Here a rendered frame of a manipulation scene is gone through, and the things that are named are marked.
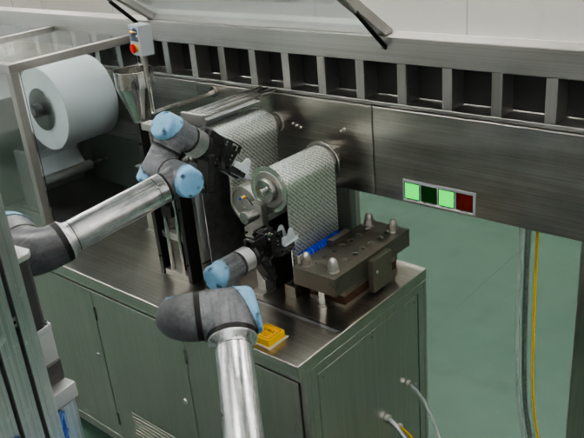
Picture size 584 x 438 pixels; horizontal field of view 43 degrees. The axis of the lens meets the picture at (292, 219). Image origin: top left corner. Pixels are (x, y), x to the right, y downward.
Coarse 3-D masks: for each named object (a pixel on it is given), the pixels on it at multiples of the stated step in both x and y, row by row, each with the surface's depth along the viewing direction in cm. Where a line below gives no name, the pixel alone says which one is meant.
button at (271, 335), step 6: (264, 330) 215; (270, 330) 215; (276, 330) 214; (282, 330) 214; (258, 336) 212; (264, 336) 212; (270, 336) 212; (276, 336) 212; (282, 336) 215; (258, 342) 213; (264, 342) 211; (270, 342) 211
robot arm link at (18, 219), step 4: (8, 212) 175; (12, 212) 176; (16, 212) 177; (8, 216) 172; (12, 216) 172; (16, 216) 173; (20, 216) 173; (24, 216) 175; (8, 220) 171; (12, 220) 170; (16, 220) 170; (20, 220) 171; (24, 220) 171; (28, 220) 173; (12, 224) 168; (16, 224) 168; (20, 224) 168; (24, 224) 168; (28, 224) 168; (32, 224) 170; (12, 228) 167
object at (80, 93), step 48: (0, 48) 297; (48, 48) 288; (0, 96) 271; (48, 96) 272; (96, 96) 288; (0, 144) 284; (48, 144) 276; (96, 144) 292; (0, 192) 300; (48, 192) 280; (96, 192) 297
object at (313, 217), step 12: (324, 192) 238; (300, 204) 229; (312, 204) 234; (324, 204) 239; (336, 204) 244; (288, 216) 227; (300, 216) 231; (312, 216) 235; (324, 216) 240; (336, 216) 246; (300, 228) 232; (312, 228) 237; (324, 228) 242; (336, 228) 247; (300, 240) 233; (312, 240) 238; (300, 252) 234
